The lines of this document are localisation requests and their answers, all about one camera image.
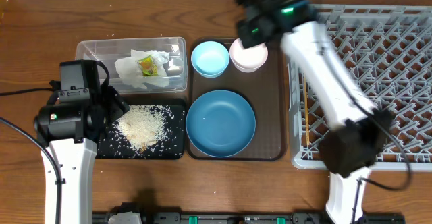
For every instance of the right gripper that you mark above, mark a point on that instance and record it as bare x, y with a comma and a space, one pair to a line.
249, 39

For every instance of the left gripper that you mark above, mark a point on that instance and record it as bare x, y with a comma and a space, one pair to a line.
115, 102

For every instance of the pink bowl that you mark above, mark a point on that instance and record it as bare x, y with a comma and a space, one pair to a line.
250, 59

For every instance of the pile of white rice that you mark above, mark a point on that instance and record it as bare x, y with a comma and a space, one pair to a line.
143, 130

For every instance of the white napkin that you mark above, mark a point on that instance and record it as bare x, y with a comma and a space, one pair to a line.
130, 72

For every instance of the green snack wrapper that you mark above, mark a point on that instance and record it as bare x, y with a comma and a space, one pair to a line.
147, 66

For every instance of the light blue bowl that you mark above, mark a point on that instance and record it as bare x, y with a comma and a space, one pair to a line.
210, 59

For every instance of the wooden chopstick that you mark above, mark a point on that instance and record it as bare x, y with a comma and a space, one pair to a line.
305, 97

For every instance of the dark blue plate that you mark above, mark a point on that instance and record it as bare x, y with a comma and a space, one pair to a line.
221, 123

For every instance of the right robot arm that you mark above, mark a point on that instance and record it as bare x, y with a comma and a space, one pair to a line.
357, 128

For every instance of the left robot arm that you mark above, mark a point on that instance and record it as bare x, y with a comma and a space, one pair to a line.
69, 128

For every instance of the clear plastic waste bin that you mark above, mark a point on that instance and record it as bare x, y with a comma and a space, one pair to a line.
109, 51

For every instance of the grey dishwasher rack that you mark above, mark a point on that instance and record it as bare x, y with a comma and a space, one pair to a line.
387, 50

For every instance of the black plastic tray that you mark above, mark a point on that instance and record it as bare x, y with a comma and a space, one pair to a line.
175, 147

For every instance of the brown serving tray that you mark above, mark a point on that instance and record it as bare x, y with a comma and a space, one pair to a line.
265, 91

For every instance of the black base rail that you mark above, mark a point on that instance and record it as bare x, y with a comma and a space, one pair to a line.
176, 216

